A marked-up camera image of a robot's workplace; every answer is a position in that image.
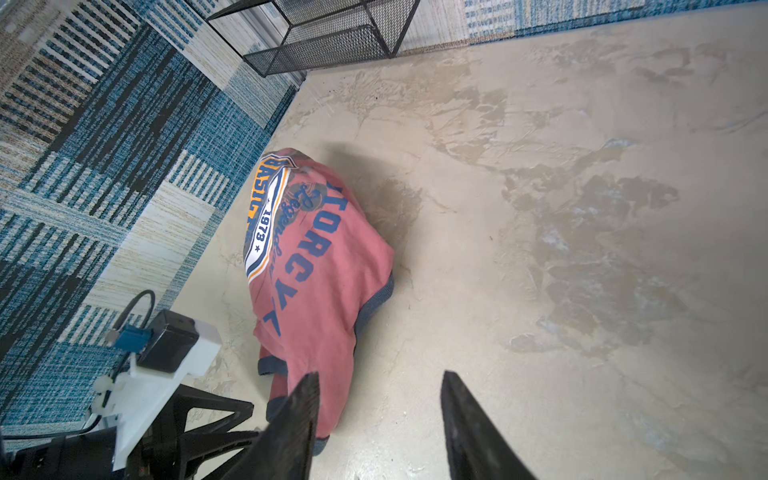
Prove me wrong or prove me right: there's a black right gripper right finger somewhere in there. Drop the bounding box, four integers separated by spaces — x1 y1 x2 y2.
440 371 535 480

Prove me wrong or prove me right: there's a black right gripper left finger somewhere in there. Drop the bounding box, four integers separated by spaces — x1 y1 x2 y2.
219 372 320 479

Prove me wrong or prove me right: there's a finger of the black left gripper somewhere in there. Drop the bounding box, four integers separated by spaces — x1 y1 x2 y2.
141 385 261 479

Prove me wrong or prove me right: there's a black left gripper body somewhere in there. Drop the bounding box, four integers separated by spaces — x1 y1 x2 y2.
1 413 150 479

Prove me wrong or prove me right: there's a red printed t-shirt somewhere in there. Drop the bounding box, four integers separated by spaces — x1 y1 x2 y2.
243 149 394 454

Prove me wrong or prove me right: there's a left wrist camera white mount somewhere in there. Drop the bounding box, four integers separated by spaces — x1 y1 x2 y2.
90 290 222 472

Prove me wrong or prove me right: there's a black wire mesh shelf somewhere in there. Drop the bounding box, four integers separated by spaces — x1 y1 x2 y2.
241 1 419 78

